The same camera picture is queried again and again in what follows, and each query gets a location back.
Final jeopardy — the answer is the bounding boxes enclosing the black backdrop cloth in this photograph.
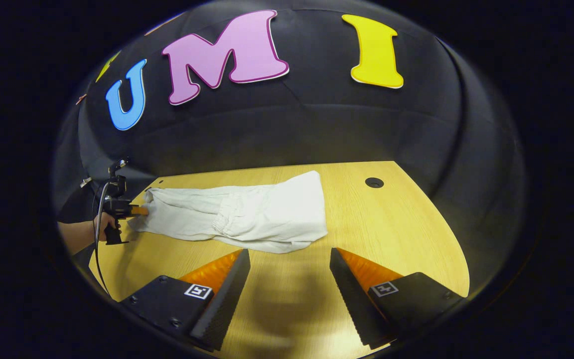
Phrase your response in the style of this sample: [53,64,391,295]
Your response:
[53,0,526,295]

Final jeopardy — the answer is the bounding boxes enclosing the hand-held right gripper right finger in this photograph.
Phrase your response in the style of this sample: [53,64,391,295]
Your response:
[328,247,466,351]

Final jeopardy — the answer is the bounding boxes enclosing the white jeans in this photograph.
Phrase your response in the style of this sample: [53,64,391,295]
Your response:
[128,171,328,254]

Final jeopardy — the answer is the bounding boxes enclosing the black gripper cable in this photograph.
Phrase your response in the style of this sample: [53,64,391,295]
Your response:
[92,180,113,295]

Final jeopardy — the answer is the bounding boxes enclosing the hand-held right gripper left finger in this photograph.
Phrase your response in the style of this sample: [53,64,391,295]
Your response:
[119,248,252,352]

